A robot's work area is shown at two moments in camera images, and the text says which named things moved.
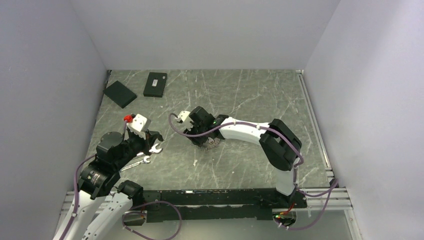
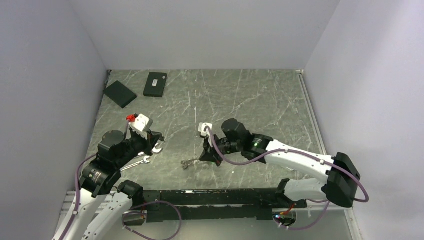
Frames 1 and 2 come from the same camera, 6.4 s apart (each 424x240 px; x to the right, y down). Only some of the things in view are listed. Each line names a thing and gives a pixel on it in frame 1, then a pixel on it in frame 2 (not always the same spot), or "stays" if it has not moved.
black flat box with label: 155,84 stays
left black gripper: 150,137 stays
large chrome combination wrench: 154,149 stays
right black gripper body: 193,129 -> 225,146
